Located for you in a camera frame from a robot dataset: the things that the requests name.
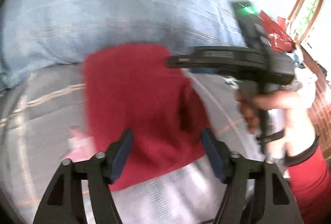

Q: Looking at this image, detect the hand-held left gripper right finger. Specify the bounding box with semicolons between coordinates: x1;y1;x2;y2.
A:
201;128;304;224

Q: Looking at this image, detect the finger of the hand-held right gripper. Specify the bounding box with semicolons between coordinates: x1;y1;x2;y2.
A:
165;46;266;71

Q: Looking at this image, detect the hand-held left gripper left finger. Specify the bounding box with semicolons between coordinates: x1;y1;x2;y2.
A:
32;128;135;224

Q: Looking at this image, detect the red small shirt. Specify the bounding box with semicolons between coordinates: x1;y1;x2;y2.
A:
81;44;220;192

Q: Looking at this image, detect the person's right forearm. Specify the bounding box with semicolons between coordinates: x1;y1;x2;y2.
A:
286;147;331;224

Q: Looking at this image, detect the person's right hand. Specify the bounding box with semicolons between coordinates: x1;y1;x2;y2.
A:
236;90;316;160

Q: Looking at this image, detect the red crumpled wrapping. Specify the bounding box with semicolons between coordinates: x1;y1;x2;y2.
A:
259;10;295;52

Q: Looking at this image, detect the wooden framed picture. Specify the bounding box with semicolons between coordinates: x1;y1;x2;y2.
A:
287;0;326;44

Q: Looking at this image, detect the black wrist band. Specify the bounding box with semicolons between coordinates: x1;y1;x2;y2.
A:
284;136;321;167

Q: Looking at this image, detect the grey striped bed sheet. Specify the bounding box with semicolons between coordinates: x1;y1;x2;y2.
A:
0;64;285;224

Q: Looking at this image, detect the blue plaid pillow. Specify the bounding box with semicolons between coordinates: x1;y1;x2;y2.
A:
0;0;249;90

